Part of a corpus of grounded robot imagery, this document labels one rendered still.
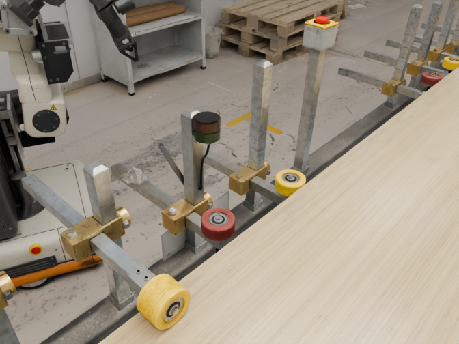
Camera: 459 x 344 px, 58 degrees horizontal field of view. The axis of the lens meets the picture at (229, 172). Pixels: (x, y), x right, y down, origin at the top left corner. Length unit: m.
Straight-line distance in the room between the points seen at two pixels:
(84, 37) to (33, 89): 2.12
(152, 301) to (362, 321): 0.38
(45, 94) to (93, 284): 0.88
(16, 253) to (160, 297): 1.31
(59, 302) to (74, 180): 0.59
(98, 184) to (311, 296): 0.46
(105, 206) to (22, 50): 1.02
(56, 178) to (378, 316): 1.79
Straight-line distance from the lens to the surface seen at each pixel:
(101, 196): 0.84
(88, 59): 3.94
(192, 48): 4.30
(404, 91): 1.99
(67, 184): 2.22
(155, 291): 0.74
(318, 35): 1.25
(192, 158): 0.97
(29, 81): 1.79
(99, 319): 1.07
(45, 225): 2.01
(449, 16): 2.44
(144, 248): 2.19
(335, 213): 1.03
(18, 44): 1.77
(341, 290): 0.87
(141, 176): 1.18
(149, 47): 4.28
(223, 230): 0.94
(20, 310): 2.10
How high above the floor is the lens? 1.55
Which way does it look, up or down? 35 degrees down
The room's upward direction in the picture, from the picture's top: 2 degrees clockwise
